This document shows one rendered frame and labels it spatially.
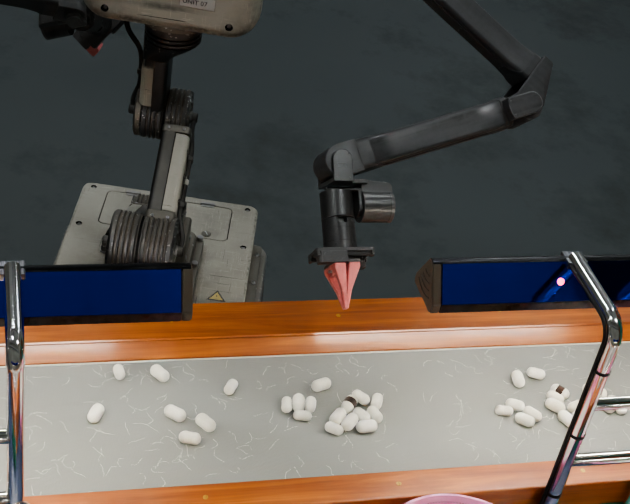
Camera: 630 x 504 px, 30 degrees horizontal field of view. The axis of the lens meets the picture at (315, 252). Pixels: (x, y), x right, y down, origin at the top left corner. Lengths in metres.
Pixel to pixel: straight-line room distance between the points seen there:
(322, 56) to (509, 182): 0.98
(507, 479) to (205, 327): 0.57
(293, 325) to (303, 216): 1.64
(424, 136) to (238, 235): 0.80
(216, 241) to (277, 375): 0.78
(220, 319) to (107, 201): 0.83
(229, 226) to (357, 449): 1.01
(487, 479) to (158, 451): 0.52
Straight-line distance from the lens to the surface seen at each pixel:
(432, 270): 1.74
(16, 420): 1.57
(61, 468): 1.87
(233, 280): 2.66
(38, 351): 2.03
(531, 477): 1.96
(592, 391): 1.79
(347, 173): 2.03
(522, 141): 4.40
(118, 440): 1.91
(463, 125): 2.15
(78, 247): 2.72
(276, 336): 2.09
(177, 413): 1.93
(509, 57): 2.23
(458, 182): 4.06
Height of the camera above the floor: 2.12
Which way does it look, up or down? 36 degrees down
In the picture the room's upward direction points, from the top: 11 degrees clockwise
